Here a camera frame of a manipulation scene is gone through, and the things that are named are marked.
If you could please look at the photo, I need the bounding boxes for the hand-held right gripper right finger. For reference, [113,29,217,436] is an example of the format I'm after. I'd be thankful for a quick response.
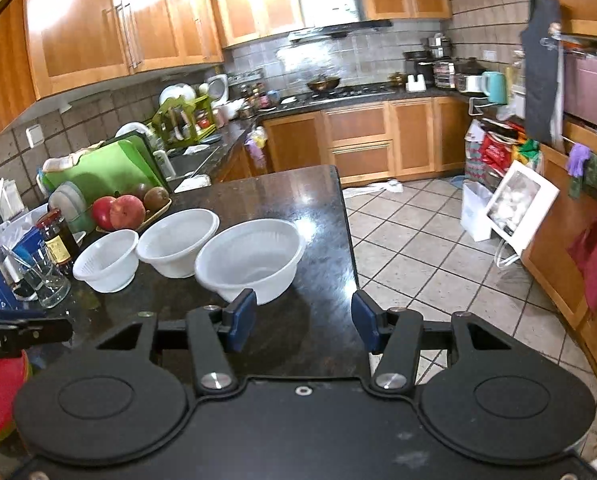
[351,290,526,393]

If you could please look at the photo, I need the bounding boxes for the long wooden wall cabinets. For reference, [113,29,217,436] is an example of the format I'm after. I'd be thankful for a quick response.
[0,0,224,133]

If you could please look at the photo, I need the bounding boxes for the white windowed box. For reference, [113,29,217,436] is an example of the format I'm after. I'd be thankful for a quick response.
[485,160,560,256]

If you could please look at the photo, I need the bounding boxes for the dark sauce jar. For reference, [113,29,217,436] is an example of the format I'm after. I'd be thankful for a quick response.
[36,209,82,277]

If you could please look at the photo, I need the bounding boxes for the white floor cloth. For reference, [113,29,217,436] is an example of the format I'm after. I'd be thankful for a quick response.
[342,178,404,200]

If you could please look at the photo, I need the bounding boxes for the red apple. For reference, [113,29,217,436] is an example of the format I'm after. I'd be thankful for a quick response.
[91,196,116,231]
[109,195,146,231]

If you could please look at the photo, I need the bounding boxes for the black coffee machine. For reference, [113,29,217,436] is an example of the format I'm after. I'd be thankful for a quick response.
[403,50,432,88]

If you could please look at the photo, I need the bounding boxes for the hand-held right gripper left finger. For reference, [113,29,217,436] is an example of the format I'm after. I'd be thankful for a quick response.
[86,288,258,395]

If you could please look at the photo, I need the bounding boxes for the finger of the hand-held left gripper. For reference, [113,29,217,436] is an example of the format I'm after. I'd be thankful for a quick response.
[0,306,46,319]
[0,317,73,347]

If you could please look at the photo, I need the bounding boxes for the black range hood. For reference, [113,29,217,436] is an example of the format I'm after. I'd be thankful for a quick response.
[289,20,393,41]

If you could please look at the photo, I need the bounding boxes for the dark apron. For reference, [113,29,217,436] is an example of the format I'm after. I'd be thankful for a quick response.
[521,0,564,146]

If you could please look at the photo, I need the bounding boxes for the brown kiwi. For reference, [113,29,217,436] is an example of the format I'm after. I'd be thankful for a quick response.
[143,186,170,212]

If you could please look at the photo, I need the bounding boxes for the blue tissue pack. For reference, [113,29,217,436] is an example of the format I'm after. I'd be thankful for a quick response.
[11,227,42,261]

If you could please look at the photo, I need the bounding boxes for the gas stove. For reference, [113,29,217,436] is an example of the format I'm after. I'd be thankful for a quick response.
[303,86,394,104]

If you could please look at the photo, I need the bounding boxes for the pink storage box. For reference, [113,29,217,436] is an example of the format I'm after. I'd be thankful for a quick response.
[563,55,597,130]

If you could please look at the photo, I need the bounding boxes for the red gift bag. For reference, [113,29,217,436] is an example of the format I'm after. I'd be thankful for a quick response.
[478,132,516,171]

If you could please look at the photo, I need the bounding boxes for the beige fruit tray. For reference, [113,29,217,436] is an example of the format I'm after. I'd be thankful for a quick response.
[96,197,173,235]

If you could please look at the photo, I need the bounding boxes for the green cutting board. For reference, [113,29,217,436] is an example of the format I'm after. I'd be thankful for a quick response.
[43,135,169,198]

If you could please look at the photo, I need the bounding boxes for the green dish rack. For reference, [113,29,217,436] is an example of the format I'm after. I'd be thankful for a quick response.
[152,95,214,148]

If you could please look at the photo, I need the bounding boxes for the white paper bag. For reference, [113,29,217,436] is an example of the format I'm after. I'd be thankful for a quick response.
[461,181,494,241]

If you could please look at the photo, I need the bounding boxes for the white ribbed plastic bowl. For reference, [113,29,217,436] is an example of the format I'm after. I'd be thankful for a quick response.
[194,218,306,306]
[72,230,139,293]
[136,208,220,279]

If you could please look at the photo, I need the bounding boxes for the teal kettle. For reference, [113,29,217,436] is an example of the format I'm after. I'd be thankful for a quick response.
[481,71,508,105]

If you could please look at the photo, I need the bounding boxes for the wooden base cabinets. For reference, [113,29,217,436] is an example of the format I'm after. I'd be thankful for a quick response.
[258,96,471,181]

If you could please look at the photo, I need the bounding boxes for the wok with lid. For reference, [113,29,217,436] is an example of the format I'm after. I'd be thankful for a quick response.
[305,76,341,94]

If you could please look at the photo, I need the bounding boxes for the glass beaker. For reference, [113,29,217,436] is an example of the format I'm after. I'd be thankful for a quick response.
[16,247,72,309]

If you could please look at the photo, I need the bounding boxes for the purple rubber glove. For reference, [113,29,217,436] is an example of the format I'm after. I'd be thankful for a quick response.
[565,143,591,177]

